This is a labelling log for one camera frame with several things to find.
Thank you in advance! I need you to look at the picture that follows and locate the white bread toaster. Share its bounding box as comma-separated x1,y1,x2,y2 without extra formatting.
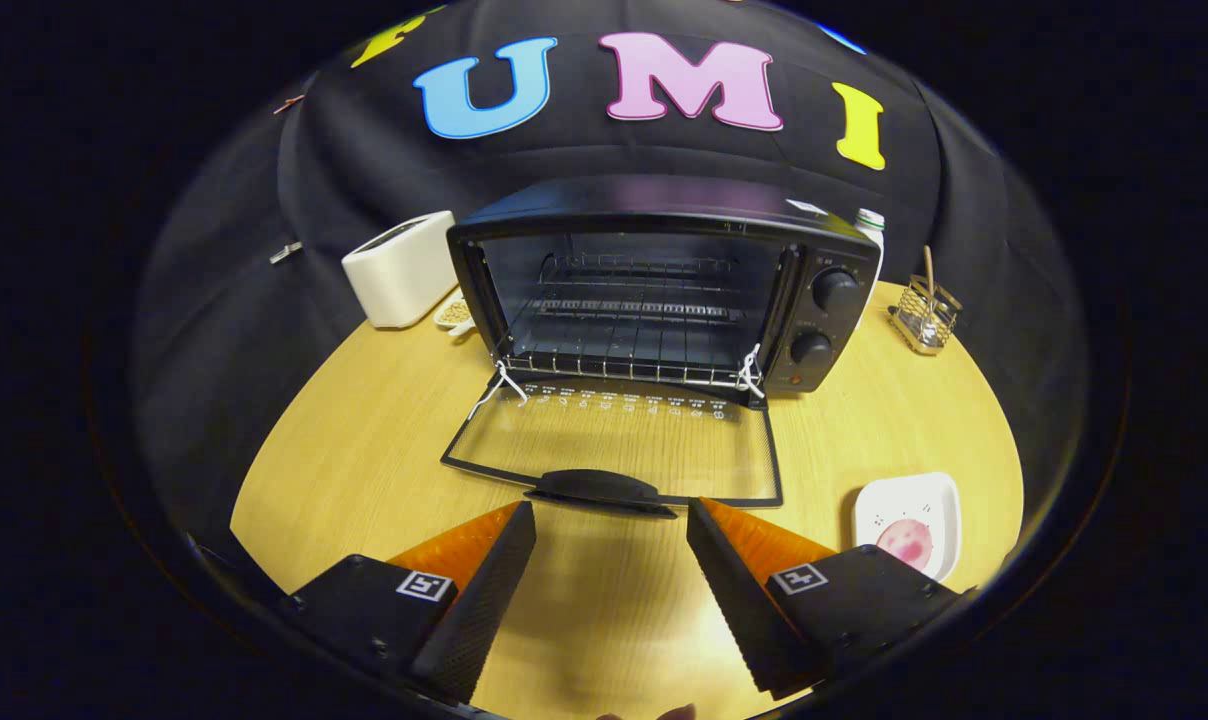
342,210,457,329

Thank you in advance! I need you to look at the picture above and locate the black toaster oven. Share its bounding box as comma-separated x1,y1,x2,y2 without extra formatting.
441,175,883,519

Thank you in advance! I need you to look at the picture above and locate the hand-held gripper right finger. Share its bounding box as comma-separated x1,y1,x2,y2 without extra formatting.
686,497,970,701

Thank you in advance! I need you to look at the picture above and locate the small white dish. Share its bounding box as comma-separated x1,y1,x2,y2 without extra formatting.
434,290,477,337

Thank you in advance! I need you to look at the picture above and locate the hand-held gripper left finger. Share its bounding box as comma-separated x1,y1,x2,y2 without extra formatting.
284,500,538,706

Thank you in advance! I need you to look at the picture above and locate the white green-label bottle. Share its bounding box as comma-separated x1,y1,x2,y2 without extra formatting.
854,208,886,283

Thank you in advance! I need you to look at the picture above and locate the pink round meat slice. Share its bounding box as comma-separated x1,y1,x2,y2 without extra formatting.
876,518,934,571

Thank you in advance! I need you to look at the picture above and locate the white square plate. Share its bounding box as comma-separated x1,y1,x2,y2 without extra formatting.
853,472,963,584

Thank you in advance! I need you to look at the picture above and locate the wire utensil holder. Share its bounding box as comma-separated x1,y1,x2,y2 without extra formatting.
887,245,964,357

